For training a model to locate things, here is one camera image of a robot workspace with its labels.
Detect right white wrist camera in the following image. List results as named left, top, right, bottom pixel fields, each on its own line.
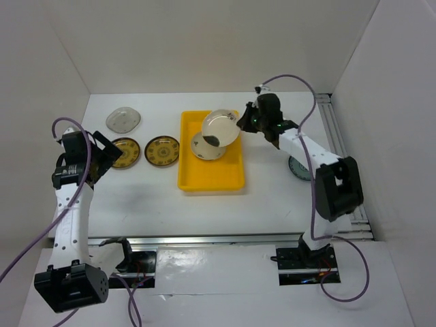
left=254, top=84, right=270, bottom=98

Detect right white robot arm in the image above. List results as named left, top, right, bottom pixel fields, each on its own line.
left=236, top=93, right=363, bottom=267

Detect front aluminium rail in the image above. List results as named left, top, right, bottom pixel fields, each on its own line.
left=87, top=231, right=307, bottom=249

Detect cream plate with calligraphy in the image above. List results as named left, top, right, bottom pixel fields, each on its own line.
left=190, top=132, right=227, bottom=161

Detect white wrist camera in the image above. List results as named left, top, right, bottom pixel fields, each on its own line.
left=55, top=125, right=81, bottom=144
left=254, top=84, right=270, bottom=98

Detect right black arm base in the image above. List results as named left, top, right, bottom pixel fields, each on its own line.
left=270, top=247, right=341, bottom=286

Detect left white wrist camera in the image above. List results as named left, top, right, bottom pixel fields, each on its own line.
left=55, top=125, right=81, bottom=144

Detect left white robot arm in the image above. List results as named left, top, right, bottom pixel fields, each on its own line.
left=34, top=127, right=135, bottom=313

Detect right side aluminium rail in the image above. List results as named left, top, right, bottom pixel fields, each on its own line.
left=316, top=93, right=374, bottom=241

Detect yellow plastic bin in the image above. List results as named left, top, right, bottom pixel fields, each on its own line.
left=178, top=110, right=245, bottom=192

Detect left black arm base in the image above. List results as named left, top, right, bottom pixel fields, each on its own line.
left=114, top=249, right=157, bottom=289

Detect teal green plate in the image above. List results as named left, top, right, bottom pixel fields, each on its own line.
left=288, top=156, right=311, bottom=181

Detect cream plate black flower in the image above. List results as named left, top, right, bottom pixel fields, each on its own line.
left=201, top=109, right=240, bottom=147

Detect clear glass plate left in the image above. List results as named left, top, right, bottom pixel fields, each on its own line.
left=106, top=107, right=141, bottom=134

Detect yellow brown patterned plate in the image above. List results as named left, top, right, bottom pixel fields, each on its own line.
left=144, top=136, right=180, bottom=168
left=112, top=137, right=141, bottom=170

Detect aluminium rail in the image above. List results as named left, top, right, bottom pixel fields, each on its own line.
left=316, top=93, right=374, bottom=241
left=87, top=231, right=307, bottom=249

